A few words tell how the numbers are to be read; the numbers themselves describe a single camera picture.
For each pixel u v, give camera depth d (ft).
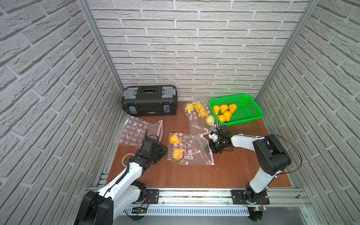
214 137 2.93
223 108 3.59
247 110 3.71
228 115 3.39
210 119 3.31
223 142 2.38
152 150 2.19
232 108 3.60
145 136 2.48
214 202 2.40
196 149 2.68
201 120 3.49
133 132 3.15
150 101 3.23
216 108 3.51
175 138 2.97
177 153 2.73
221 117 3.32
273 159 1.58
